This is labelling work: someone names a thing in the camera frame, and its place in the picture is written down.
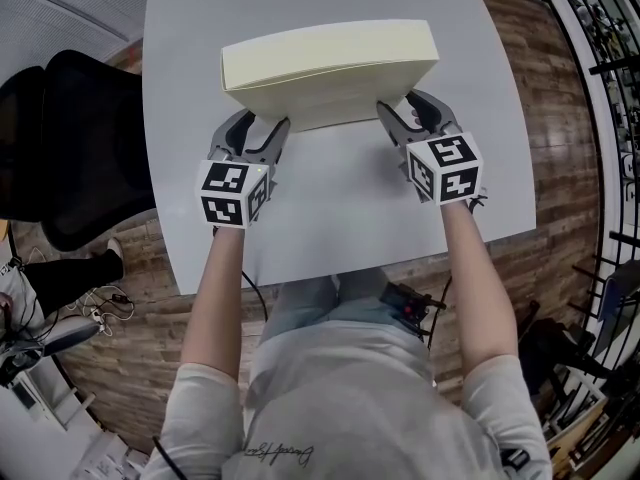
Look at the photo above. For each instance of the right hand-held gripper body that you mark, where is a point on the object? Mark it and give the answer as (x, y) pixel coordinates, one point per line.
(445, 168)

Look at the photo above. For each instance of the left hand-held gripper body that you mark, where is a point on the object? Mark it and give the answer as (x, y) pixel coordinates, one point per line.
(230, 193)

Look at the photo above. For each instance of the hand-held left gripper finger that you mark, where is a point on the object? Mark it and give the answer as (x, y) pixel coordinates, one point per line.
(220, 138)
(277, 145)

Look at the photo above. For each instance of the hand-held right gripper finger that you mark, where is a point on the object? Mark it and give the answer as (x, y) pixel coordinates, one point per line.
(395, 128)
(440, 115)

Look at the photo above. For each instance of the pale yellow box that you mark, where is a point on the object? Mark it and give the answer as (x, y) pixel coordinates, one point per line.
(325, 63)

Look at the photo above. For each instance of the person's right forearm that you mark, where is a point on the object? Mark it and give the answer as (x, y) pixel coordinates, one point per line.
(480, 293)

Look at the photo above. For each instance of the person's left forearm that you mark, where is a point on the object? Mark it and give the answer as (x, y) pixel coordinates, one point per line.
(215, 303)

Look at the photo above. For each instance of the person's light blue jeans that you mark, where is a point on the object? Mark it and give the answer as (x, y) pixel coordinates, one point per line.
(320, 303)

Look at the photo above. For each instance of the black battery pack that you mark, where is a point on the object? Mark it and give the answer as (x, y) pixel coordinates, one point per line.
(405, 305)

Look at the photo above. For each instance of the black office chair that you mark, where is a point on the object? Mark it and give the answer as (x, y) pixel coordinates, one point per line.
(75, 143)

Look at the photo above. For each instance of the black metal railing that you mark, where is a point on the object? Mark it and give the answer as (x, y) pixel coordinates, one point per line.
(610, 118)

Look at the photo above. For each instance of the white power strip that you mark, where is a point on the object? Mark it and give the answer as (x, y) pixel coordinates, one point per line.
(98, 319)

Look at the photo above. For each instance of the grey stool seat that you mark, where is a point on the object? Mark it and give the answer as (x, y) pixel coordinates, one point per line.
(70, 330)

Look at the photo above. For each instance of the person's white t-shirt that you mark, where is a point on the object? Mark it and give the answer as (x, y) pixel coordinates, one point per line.
(350, 408)

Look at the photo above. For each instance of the white shelf unit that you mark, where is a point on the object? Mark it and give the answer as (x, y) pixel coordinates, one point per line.
(50, 428)

